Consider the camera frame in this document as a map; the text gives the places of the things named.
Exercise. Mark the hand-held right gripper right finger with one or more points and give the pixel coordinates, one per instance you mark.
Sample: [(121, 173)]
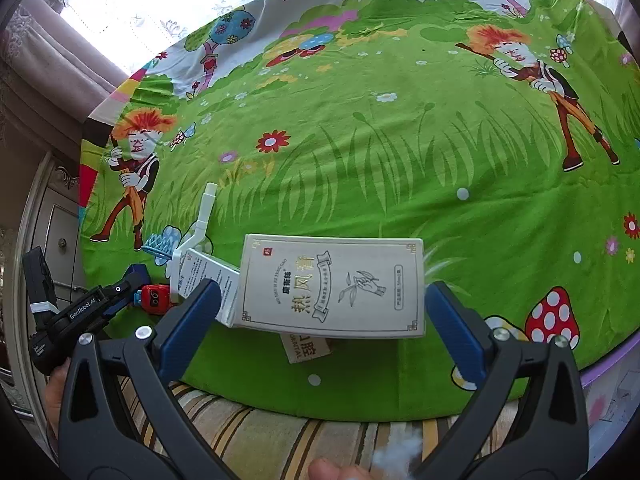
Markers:
[(452, 330)]

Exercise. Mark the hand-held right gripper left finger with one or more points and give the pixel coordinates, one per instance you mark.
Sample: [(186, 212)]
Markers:
[(195, 320)]

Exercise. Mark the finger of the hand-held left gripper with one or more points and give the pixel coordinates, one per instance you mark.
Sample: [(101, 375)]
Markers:
[(136, 275), (134, 301)]

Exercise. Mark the small red toy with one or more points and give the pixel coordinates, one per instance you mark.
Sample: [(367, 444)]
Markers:
[(157, 299)]

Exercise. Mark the large white box with drawing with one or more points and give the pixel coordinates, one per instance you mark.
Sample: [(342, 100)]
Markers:
[(325, 280)]

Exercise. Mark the purple-edged cardboard box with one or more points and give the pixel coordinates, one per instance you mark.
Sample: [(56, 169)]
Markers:
[(610, 395)]

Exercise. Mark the person's left hand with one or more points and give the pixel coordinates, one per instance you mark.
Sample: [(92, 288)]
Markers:
[(55, 395)]

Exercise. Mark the person's right hand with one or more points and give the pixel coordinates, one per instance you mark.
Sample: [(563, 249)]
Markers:
[(335, 472)]

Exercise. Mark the blue bristle brush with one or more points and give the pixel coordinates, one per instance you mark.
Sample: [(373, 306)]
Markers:
[(160, 245)]

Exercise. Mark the narrow white box with text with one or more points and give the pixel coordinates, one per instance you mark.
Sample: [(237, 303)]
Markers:
[(200, 265)]

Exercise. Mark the white bedside cabinet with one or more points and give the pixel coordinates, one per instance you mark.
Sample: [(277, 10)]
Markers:
[(55, 220)]

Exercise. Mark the white plastic tube piece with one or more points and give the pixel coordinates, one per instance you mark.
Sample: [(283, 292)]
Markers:
[(206, 205)]

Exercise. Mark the tan-label carton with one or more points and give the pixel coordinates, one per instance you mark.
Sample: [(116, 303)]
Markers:
[(305, 347)]

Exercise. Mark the white fluffy tuft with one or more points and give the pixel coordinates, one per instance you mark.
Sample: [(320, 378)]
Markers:
[(397, 460)]

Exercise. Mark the striped fringed cushion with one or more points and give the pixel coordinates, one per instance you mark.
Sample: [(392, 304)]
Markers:
[(270, 440)]

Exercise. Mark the green cartoon printed bedsheet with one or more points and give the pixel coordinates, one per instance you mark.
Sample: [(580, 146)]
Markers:
[(400, 160)]

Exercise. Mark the pink patterned curtain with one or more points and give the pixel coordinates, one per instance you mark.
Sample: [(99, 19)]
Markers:
[(50, 70)]

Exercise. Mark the white lace curtain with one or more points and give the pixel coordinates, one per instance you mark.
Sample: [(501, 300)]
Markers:
[(150, 10)]

